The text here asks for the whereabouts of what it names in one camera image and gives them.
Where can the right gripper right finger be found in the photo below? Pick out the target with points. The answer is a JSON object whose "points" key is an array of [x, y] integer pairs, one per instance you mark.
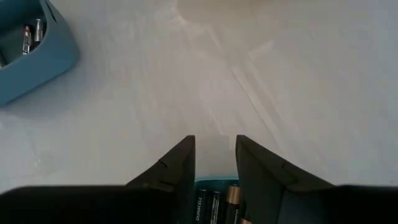
{"points": [[280, 199]]}

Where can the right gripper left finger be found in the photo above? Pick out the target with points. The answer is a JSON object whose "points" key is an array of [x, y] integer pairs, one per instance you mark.
{"points": [[140, 202]]}

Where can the black copper battery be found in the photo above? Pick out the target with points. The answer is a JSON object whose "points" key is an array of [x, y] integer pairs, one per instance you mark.
{"points": [[232, 202], [214, 207], [200, 205]]}

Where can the mint green plastic bin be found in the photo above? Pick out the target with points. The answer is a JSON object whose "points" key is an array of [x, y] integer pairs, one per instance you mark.
{"points": [[217, 181]]}

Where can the dark teal plastic bin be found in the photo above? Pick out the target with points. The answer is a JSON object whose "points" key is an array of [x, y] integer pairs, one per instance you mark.
{"points": [[46, 62]]}

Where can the silver black-tipped battery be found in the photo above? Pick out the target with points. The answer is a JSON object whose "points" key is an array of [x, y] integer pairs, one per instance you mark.
{"points": [[37, 31], [27, 40]]}

